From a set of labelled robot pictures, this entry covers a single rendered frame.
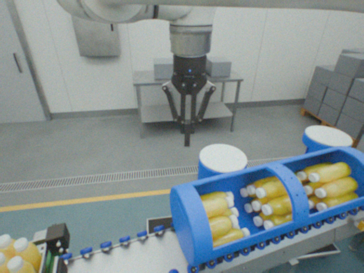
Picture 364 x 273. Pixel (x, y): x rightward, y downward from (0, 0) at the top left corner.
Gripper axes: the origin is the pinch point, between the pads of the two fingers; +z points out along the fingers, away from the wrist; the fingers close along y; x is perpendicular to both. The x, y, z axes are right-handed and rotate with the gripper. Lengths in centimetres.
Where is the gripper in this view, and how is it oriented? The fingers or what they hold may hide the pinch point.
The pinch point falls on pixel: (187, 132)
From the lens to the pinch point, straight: 58.0
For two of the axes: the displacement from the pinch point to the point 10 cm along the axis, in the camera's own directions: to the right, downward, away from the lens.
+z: -0.1, 8.6, 5.1
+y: -10.0, -0.2, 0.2
